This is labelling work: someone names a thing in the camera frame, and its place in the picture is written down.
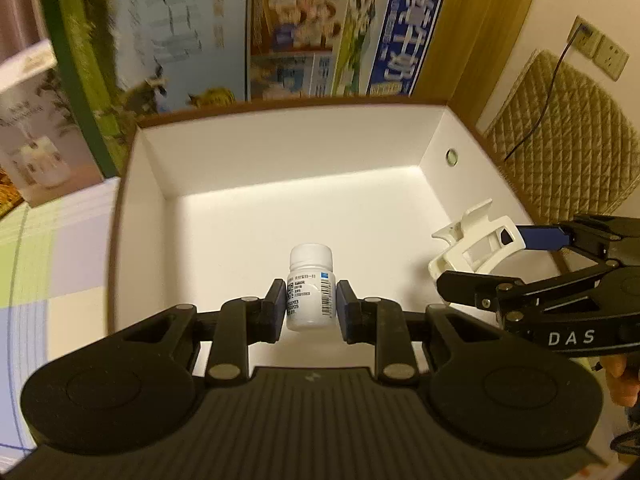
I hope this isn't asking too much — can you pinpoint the white hair claw clip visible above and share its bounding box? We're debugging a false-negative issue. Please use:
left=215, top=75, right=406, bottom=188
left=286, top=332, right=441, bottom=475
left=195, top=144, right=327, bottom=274
left=427, top=198, right=525, bottom=280

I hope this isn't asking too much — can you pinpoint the white pill bottle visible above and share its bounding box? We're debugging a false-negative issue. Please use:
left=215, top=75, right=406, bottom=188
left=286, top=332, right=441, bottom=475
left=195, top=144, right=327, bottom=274
left=286, top=243, right=336, bottom=332

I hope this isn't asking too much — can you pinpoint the person's right hand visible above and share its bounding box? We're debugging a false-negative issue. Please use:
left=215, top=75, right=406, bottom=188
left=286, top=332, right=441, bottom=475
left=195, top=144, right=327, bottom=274
left=600, top=354, right=640, bottom=408

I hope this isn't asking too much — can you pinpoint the quilted cushioned chair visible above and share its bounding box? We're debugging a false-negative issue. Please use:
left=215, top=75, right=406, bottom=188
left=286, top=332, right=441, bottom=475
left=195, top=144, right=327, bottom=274
left=483, top=50, right=639, bottom=223

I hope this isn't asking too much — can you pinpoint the brown cardboard storage box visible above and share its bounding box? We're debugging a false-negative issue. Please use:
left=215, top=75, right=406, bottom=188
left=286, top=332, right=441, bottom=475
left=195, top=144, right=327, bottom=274
left=107, top=99, right=535, bottom=330

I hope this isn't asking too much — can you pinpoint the checkered tablecloth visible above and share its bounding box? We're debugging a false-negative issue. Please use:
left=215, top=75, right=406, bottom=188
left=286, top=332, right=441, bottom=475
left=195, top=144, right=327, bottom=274
left=1, top=179, right=119, bottom=470

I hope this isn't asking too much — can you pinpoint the wooden wardrobe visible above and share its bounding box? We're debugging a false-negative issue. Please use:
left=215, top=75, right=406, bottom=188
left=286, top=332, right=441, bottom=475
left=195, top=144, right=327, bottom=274
left=413, top=0, right=533, bottom=130

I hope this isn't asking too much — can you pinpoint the white humidifier box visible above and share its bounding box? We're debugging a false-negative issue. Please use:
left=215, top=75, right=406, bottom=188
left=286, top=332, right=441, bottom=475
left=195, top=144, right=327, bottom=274
left=0, top=40, right=103, bottom=207

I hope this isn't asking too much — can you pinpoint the red gift box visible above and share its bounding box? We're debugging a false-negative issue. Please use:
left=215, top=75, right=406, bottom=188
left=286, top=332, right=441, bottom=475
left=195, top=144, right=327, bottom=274
left=0, top=169, right=24, bottom=218

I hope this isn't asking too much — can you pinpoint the blue milk carton box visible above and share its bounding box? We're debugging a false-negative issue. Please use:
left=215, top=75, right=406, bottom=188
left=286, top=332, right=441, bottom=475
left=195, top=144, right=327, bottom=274
left=247, top=0, right=444, bottom=101

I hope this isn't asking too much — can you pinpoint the green milk carton box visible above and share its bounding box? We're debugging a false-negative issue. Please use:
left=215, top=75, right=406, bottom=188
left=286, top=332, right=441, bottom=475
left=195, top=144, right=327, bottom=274
left=39, top=0, right=252, bottom=179

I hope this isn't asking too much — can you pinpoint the wall power socket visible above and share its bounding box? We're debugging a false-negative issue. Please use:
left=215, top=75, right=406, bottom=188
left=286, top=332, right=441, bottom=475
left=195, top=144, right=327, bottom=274
left=567, top=15, right=629, bottom=81

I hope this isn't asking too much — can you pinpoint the black power cord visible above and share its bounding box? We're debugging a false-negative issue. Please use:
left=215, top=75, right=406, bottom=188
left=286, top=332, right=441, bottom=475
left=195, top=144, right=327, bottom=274
left=502, top=27, right=594, bottom=164

